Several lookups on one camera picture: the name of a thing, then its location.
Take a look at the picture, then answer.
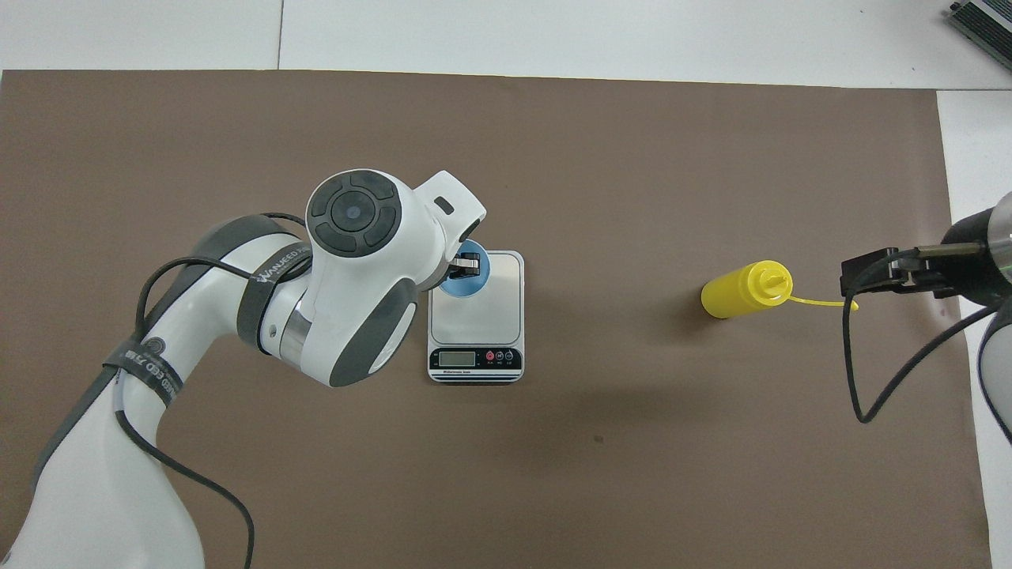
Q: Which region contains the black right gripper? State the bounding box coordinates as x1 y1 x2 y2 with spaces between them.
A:
840 207 1007 307

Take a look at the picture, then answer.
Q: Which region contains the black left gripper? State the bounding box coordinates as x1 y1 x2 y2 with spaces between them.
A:
447 252 485 283

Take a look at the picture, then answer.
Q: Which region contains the light blue plastic cup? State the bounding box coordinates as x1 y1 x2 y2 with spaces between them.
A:
437 237 493 298

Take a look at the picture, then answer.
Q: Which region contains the yellow squeeze bottle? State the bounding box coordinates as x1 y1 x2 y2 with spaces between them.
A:
700 260 860 320

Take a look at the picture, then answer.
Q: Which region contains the silver digital kitchen scale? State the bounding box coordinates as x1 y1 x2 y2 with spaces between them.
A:
428 251 526 385

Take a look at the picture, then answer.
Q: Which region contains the brown paper table mat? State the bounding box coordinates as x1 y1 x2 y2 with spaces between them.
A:
0 70 993 569

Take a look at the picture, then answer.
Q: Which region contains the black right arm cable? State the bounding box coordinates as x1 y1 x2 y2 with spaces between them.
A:
842 245 1012 424

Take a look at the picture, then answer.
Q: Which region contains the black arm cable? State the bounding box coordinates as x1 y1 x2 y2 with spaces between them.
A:
115 212 311 569
842 245 1012 424

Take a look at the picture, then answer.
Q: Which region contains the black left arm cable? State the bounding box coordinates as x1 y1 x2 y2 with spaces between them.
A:
115 212 311 569

